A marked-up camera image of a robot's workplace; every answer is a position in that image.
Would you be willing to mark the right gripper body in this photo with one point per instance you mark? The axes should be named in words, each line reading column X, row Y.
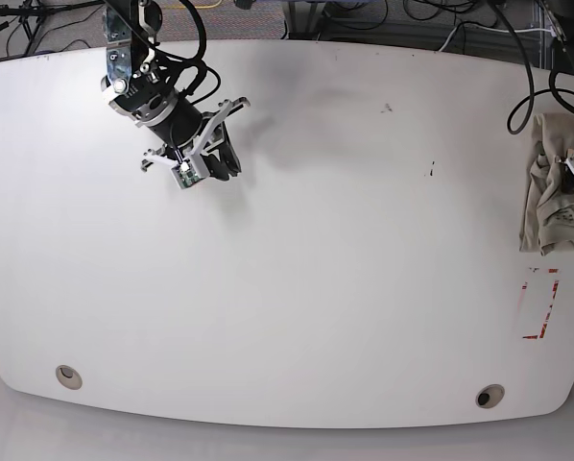
column 186, row 132

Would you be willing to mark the beige T-shirt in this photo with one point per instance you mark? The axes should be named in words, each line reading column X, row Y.
column 547, row 223

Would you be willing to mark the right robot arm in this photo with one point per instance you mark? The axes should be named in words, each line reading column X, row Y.
column 152, row 87

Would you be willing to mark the red tape rectangle marking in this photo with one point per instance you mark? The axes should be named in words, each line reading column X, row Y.
column 537, row 297

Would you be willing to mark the black tripod stand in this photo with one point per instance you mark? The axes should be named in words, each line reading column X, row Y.
column 30, row 17

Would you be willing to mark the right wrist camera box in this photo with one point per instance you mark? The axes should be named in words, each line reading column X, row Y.
column 185, row 175

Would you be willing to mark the right table cable grommet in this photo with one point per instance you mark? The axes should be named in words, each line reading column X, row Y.
column 490, row 396

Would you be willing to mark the table cable grommet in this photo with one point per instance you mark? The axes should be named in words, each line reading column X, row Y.
column 69, row 377
column 490, row 396

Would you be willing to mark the left table cable grommet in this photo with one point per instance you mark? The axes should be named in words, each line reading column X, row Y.
column 69, row 377

